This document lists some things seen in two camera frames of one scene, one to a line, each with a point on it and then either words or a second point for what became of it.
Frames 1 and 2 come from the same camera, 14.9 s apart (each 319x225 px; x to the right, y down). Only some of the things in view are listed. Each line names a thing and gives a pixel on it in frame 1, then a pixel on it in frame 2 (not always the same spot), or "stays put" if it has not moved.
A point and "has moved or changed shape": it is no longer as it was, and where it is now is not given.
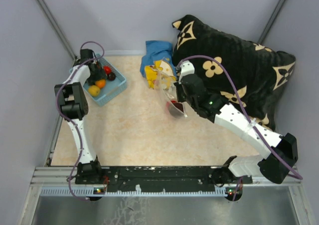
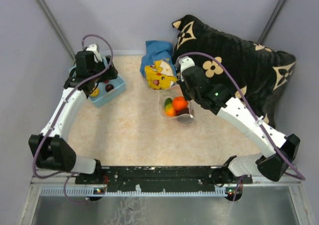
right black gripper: x=178 y=86 to x=182 y=84
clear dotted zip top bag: x=167 y=88 has moved or changed shape
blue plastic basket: x=112 y=89 stays put
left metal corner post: x=53 y=19 stays put
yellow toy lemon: x=93 y=90 stays put
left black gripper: x=101 y=74 to x=111 y=73
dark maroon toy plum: x=180 y=106 to x=180 y=112
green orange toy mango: x=100 y=83 to x=169 y=108
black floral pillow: x=261 y=72 stays put
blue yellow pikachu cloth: x=157 y=65 stays put
